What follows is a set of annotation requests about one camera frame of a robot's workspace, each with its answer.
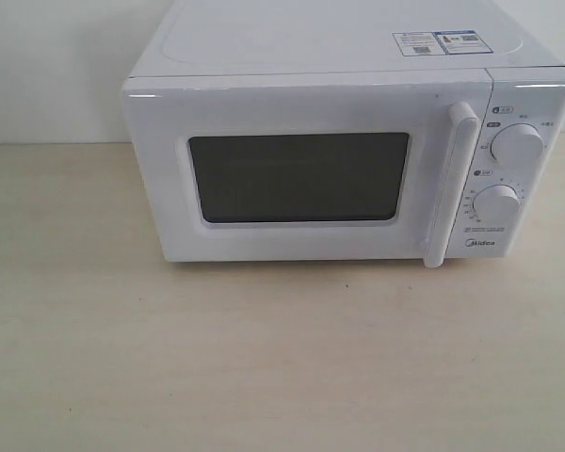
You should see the white microwave door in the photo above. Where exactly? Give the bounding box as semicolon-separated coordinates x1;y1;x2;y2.
121;70;492;267

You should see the white microwave oven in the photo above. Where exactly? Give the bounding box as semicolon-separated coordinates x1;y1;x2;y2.
121;1;565;261

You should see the white lower microwave knob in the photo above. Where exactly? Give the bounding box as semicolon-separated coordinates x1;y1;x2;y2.
473;185;521;224

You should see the white microwave knob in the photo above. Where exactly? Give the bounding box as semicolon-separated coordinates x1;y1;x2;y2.
473;185;521;224
491;123;544;167

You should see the white upper microwave knob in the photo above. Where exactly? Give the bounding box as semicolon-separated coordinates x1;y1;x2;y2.
491;123;544;167

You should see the blue white label sticker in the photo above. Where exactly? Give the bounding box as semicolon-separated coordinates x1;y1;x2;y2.
393;30;493;57

